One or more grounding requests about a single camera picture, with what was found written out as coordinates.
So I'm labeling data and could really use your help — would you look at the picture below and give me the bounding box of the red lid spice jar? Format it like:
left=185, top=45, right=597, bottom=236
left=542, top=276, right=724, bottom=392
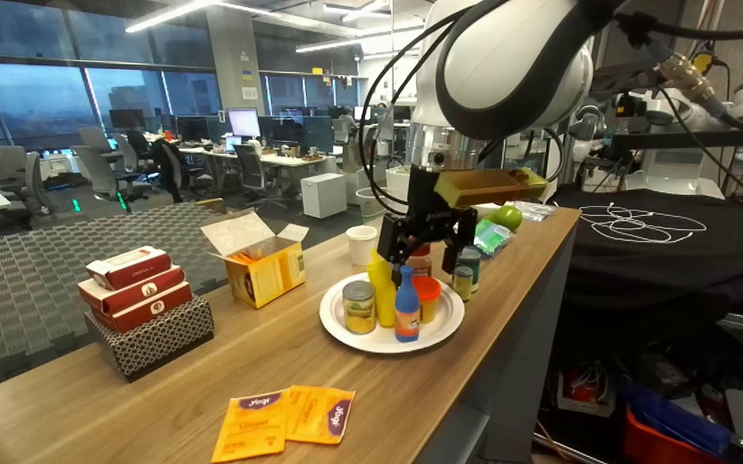
left=408, top=243, right=431, bottom=276

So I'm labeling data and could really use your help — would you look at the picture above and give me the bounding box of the blue cap figure bottle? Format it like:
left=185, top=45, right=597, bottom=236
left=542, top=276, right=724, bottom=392
left=393, top=266, right=419, bottom=343

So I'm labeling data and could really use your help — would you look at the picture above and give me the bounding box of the open yellow cardboard box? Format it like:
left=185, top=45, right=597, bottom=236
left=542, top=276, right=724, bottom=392
left=201, top=210, right=306, bottom=308

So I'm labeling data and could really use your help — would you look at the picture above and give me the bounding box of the orange lid play-doh tub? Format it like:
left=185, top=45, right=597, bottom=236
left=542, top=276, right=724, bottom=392
left=412, top=276, right=441, bottom=322

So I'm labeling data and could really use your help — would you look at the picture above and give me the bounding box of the black cloth table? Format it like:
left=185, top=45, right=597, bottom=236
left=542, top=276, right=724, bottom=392
left=553, top=187, right=743, bottom=320

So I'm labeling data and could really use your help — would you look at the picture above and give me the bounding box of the green snack bag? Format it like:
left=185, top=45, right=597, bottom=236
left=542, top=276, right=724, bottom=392
left=475, top=218, right=512, bottom=254

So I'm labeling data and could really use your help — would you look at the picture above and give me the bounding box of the large green label can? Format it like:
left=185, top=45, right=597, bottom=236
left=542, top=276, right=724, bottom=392
left=453, top=246, right=480, bottom=299

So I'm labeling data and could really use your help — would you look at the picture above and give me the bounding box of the bottom red box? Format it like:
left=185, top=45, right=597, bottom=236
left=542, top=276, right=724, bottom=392
left=94, top=284, right=190, bottom=331

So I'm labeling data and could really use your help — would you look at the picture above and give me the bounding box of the yellow mustard bottle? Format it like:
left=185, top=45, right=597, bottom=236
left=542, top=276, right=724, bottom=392
left=365, top=254, right=393, bottom=326

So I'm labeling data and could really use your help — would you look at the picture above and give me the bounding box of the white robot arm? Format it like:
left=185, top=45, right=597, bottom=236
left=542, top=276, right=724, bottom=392
left=377, top=0, right=626, bottom=271

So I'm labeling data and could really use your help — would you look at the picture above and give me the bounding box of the computer monitor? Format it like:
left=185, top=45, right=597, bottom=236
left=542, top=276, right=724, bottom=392
left=226, top=107, right=261, bottom=138

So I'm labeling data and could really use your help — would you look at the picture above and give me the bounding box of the orange tea packet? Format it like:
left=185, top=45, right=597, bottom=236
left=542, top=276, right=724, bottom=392
left=212, top=392, right=285, bottom=464
left=285, top=386, right=355, bottom=445

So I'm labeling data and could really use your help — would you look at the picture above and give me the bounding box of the white round plate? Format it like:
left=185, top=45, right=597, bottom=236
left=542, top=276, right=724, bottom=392
left=320, top=272, right=463, bottom=355

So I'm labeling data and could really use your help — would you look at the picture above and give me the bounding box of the right orange tea packet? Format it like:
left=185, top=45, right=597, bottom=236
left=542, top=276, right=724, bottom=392
left=285, top=386, right=355, bottom=445

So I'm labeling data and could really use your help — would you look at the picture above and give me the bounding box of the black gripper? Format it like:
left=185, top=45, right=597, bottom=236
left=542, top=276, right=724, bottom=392
left=377, top=168, right=476, bottom=276

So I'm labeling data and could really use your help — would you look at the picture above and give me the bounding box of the middle red box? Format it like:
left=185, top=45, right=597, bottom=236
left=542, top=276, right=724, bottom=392
left=76, top=266, right=185, bottom=313

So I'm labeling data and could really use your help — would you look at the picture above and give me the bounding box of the patterned grey box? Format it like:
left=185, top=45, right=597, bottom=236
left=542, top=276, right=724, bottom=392
left=84, top=299, right=214, bottom=380

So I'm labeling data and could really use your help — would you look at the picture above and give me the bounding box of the white coiled cable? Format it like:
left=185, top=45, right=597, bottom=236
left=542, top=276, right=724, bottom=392
left=578, top=201, right=710, bottom=250

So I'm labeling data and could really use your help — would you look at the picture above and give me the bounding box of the green apple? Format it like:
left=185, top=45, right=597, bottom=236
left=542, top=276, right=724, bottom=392
left=489, top=206, right=524, bottom=231

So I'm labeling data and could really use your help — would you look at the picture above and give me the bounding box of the top red box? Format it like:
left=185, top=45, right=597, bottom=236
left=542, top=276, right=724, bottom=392
left=84, top=245, right=169, bottom=288

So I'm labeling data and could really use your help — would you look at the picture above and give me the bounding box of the brown wrist camera box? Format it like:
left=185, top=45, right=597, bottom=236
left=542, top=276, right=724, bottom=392
left=432, top=170, right=546, bottom=208

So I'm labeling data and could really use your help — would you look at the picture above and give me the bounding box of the red box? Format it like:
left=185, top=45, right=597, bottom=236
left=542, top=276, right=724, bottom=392
left=94, top=284, right=190, bottom=331
left=84, top=245, right=169, bottom=288
left=76, top=266, right=185, bottom=313

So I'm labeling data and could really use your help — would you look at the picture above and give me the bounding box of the left orange tea packet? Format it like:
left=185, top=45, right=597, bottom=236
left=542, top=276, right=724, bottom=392
left=212, top=392, right=285, bottom=464

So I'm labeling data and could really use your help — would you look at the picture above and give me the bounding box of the yellow label tin can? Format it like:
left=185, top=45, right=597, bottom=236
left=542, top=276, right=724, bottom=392
left=343, top=281, right=377, bottom=335

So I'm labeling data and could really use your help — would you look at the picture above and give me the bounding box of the small yellow-green can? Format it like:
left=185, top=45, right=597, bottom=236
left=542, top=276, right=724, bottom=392
left=450, top=266, right=475, bottom=301

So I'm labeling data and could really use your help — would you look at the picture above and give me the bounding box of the red bin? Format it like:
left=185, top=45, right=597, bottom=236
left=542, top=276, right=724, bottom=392
left=621, top=409, right=717, bottom=464

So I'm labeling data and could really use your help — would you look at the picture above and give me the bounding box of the white paper cup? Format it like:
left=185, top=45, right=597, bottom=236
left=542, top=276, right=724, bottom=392
left=346, top=223, right=379, bottom=267

